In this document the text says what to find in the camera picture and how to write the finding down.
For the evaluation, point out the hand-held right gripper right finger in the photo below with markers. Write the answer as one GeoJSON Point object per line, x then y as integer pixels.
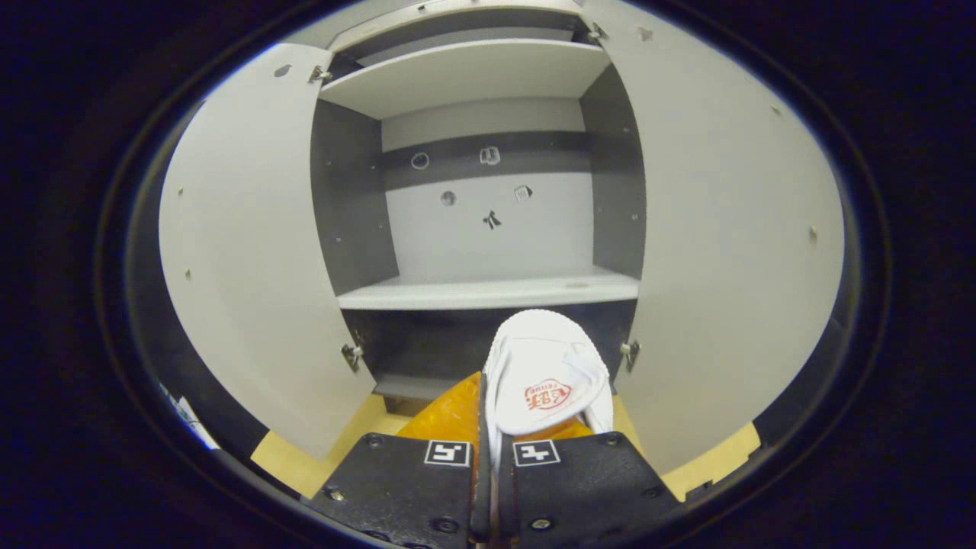
{"type": "Point", "coordinates": [595, 480]}

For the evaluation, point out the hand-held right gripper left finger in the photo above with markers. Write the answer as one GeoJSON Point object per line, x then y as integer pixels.
{"type": "Point", "coordinates": [404, 488]}

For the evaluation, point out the white canvas shoe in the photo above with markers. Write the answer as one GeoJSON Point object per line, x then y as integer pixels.
{"type": "Point", "coordinates": [545, 366]}

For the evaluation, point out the grey shoe cabinet door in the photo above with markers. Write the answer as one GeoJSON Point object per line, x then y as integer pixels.
{"type": "Point", "coordinates": [724, 229]}
{"type": "Point", "coordinates": [252, 229]}

